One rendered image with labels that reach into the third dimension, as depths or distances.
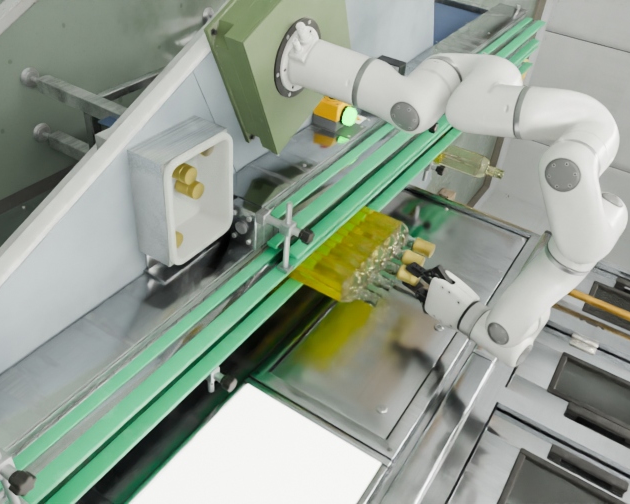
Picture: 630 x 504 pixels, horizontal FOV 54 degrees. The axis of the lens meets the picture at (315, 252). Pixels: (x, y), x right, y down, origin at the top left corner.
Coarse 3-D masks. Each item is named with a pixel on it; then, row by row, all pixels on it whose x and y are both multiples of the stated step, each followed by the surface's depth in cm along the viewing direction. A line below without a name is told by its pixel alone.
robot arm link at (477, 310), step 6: (474, 306) 125; (480, 306) 125; (486, 306) 126; (468, 312) 124; (474, 312) 124; (480, 312) 124; (462, 318) 125; (468, 318) 124; (474, 318) 124; (462, 324) 125; (468, 324) 124; (474, 324) 123; (462, 330) 126; (468, 330) 124; (468, 336) 126
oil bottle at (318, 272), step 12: (300, 264) 133; (312, 264) 133; (324, 264) 133; (336, 264) 133; (300, 276) 135; (312, 276) 132; (324, 276) 130; (336, 276) 130; (348, 276) 130; (324, 288) 132; (336, 288) 130; (348, 288) 129; (348, 300) 131
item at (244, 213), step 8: (240, 200) 127; (240, 208) 125; (248, 208) 125; (256, 208) 125; (240, 216) 126; (248, 216) 125; (232, 224) 129; (240, 224) 126; (248, 224) 126; (256, 224) 125; (232, 232) 130; (240, 232) 128; (248, 232) 127; (256, 232) 126; (240, 240) 130; (248, 240) 128; (256, 240) 128; (256, 248) 129
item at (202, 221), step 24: (216, 144) 115; (168, 168) 102; (216, 168) 118; (168, 192) 104; (216, 192) 121; (168, 216) 107; (192, 216) 125; (216, 216) 125; (168, 240) 110; (192, 240) 120
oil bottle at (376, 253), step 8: (336, 232) 142; (344, 232) 142; (336, 240) 140; (344, 240) 140; (352, 240) 140; (360, 240) 140; (368, 240) 141; (352, 248) 138; (360, 248) 138; (368, 248) 138; (376, 248) 139; (368, 256) 137; (376, 256) 137; (384, 256) 138; (376, 264) 137
